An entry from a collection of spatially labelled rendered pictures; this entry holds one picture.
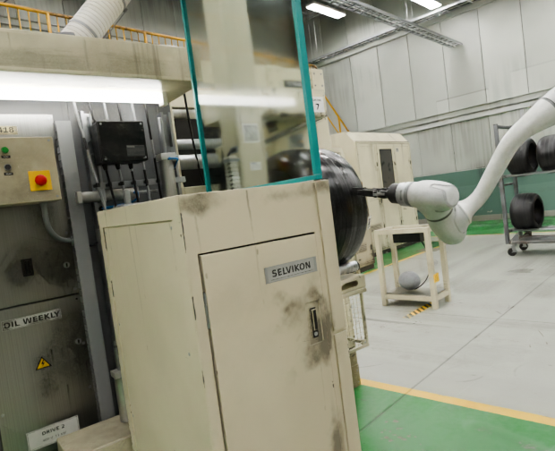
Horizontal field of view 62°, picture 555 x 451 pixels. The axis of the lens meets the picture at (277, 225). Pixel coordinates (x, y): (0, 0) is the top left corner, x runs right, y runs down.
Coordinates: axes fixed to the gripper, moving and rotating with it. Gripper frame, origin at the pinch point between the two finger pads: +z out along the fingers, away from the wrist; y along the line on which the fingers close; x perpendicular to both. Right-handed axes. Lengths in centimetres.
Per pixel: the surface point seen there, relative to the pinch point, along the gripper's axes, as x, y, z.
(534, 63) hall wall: -193, -1076, 412
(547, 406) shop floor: 119, -101, -34
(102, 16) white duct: -71, 75, 61
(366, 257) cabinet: 151, -380, 337
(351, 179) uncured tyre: -4.5, -1.8, 6.3
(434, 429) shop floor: 123, -47, -4
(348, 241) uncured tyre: 20.4, 2.9, 4.0
